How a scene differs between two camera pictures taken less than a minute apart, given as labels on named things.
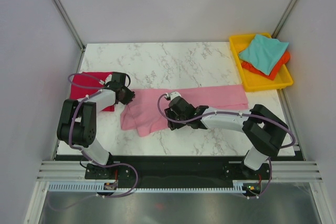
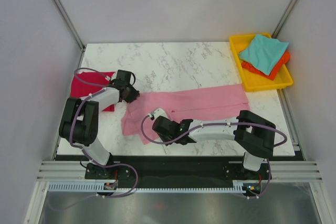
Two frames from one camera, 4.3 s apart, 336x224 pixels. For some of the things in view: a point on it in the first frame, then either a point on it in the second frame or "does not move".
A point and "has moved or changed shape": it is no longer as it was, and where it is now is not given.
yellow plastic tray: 251,80 does not move
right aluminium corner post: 291,4 does not move
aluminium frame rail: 281,171 does not move
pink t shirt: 141,114 has moved or changed shape
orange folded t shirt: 276,69 does not move
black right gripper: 173,125 to 164,138
